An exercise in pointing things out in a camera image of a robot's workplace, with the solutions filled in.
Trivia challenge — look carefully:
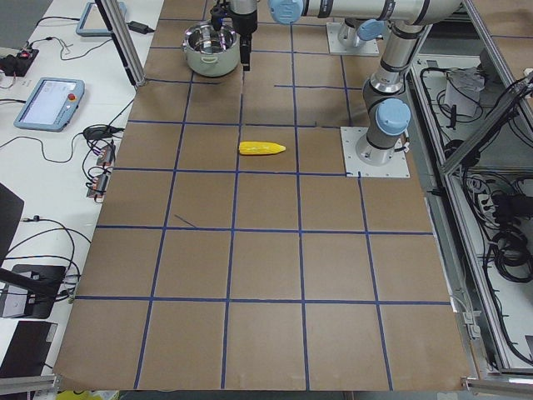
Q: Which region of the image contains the teach pendant tablet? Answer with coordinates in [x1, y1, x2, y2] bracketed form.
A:
[13, 77, 85, 132]
[76, 2, 110, 38]

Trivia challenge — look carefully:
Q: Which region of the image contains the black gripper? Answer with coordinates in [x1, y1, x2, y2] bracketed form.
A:
[231, 10, 257, 72]

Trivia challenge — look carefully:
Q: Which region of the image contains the far teach pendant tablet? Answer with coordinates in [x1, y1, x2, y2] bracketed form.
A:
[76, 2, 110, 38]

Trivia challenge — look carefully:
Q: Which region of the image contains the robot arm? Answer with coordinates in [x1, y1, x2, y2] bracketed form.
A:
[268, 1, 461, 167]
[211, 1, 460, 73]

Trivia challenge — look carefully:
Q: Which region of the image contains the yellow corn cob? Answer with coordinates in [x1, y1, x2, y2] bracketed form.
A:
[238, 141, 286, 156]

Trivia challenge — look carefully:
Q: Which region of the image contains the pale green steel pot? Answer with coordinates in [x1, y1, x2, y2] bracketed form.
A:
[182, 21, 240, 78]

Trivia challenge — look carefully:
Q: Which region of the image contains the black power adapter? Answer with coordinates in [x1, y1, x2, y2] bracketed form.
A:
[127, 21, 155, 34]

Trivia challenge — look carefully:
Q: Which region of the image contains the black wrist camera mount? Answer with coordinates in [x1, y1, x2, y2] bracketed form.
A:
[210, 2, 228, 32]

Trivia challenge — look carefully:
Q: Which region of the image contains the black monitor stand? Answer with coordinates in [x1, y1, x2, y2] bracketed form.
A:
[1, 186, 66, 319]

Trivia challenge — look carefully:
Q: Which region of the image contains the aluminium frame post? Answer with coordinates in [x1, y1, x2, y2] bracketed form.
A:
[95, 0, 146, 88]

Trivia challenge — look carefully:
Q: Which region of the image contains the near teach pendant tablet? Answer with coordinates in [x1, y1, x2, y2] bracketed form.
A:
[13, 77, 85, 132]

